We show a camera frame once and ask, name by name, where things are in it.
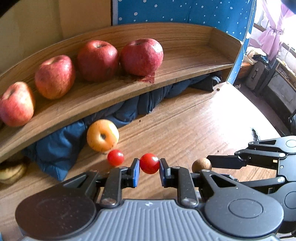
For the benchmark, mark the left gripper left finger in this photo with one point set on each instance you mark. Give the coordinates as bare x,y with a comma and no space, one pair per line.
117,179

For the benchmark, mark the small brown longan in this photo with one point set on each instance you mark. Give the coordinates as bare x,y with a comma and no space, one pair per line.
201,164

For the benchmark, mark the pink curtain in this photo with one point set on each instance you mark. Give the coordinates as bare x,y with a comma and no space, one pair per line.
277,12

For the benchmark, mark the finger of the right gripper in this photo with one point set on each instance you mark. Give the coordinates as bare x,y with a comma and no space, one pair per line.
270,185
242,158

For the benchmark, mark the yellow bananas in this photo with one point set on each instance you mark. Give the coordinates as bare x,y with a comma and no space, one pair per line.
13,168

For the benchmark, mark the red cherry tomato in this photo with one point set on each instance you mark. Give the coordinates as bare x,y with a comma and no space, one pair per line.
115,157
149,163

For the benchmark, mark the dark suitcase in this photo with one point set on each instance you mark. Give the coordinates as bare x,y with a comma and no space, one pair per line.
257,75

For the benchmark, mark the curved wooden shelf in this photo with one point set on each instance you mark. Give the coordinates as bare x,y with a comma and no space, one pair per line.
189,51

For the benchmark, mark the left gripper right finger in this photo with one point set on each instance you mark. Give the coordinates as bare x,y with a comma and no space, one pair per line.
181,179

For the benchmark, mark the white crumpled cloth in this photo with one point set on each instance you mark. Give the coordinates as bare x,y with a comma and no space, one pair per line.
250,53

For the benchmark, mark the dark blue jacket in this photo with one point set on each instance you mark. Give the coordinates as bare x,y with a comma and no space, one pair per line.
57,153

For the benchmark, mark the blue starred board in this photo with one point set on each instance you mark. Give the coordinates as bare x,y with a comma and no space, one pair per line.
234,17

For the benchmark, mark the orange yellow persimmon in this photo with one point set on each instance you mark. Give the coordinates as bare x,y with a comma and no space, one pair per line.
102,136

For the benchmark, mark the red apple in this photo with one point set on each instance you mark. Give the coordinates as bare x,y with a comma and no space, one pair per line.
55,77
98,61
141,57
17,105

